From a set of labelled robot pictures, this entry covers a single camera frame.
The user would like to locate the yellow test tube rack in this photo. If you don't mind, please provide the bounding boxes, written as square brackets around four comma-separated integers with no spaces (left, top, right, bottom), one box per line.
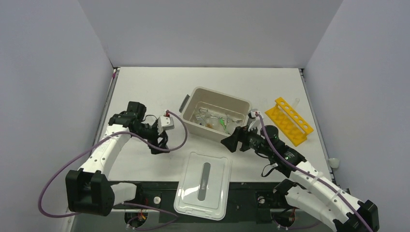
[265,97,314,146]

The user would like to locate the small clear beaker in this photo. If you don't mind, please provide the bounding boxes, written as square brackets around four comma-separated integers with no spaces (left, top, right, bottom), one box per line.
[195,111,210,126]

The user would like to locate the beige plastic tub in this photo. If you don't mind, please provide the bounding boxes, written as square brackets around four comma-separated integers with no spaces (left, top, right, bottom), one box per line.
[179,87,252,142]

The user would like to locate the white plastic tub lid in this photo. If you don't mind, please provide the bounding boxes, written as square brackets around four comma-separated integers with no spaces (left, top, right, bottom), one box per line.
[174,152,232,221]

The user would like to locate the large clear test tube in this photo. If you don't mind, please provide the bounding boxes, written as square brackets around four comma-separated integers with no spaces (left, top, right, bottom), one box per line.
[292,98,300,109]

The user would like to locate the metal crucible tongs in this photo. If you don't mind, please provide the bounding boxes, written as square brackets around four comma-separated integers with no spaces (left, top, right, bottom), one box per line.
[226,115,243,125]

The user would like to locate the rainbow plastic spoon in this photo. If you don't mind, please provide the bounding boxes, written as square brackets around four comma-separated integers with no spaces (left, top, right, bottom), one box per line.
[219,118,226,131]

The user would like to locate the grey round ball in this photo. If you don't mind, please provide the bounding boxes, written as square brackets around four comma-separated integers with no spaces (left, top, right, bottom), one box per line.
[328,158,340,169]

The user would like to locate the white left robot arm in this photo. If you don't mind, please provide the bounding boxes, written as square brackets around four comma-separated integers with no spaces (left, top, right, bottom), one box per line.
[65,102,174,216]

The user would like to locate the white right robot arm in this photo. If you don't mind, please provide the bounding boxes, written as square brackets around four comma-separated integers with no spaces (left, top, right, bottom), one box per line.
[221,125,380,232]

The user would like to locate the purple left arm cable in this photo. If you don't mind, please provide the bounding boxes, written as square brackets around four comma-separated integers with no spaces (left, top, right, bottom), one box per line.
[38,110,189,232]

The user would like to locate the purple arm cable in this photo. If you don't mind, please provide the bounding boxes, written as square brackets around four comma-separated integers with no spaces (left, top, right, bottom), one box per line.
[38,110,189,232]
[255,111,375,232]

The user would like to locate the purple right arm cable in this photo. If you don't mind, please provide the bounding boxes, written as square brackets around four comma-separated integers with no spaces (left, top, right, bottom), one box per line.
[255,111,375,232]

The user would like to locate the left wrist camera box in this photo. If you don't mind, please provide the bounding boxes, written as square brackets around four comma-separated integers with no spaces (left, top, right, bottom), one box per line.
[157,110,175,134]

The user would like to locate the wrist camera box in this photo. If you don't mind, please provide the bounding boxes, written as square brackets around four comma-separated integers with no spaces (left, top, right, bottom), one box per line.
[247,109,264,131]
[157,110,175,134]

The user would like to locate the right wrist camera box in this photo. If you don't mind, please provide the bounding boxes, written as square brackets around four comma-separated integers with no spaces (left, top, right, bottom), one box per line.
[247,109,264,131]

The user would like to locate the black base frame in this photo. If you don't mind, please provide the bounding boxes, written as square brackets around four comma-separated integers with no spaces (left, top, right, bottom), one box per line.
[112,181,338,225]

